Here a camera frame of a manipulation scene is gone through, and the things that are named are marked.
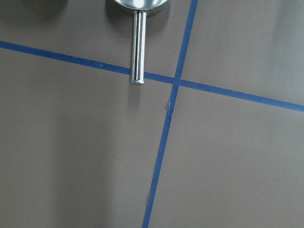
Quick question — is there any steel ice scoop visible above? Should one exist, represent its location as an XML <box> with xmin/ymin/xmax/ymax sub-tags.
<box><xmin>114</xmin><ymin>0</ymin><xmax>170</xmax><ymax>85</ymax></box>

